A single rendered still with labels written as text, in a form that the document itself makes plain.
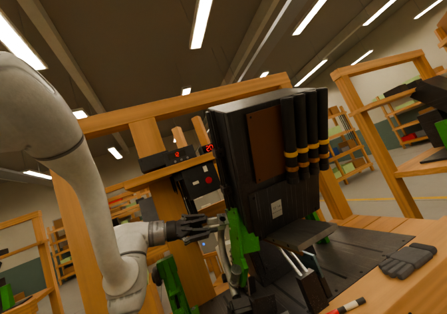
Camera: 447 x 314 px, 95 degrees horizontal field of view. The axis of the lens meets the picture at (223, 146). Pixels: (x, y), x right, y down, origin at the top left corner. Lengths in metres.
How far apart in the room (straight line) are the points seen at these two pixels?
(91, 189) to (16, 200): 11.62
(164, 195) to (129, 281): 0.48
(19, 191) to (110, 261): 11.59
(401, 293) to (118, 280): 0.80
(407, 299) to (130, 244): 0.85
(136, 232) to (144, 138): 0.52
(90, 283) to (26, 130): 0.85
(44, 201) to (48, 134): 11.31
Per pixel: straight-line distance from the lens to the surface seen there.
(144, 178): 1.01
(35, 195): 11.94
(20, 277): 12.16
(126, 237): 0.84
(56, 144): 0.50
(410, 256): 0.99
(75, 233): 1.19
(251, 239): 0.83
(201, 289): 1.21
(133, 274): 0.76
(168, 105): 1.25
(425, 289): 0.94
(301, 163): 0.76
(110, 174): 11.11
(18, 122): 0.48
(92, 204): 0.62
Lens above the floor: 1.38
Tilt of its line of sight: 9 degrees up
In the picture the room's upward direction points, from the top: 22 degrees counter-clockwise
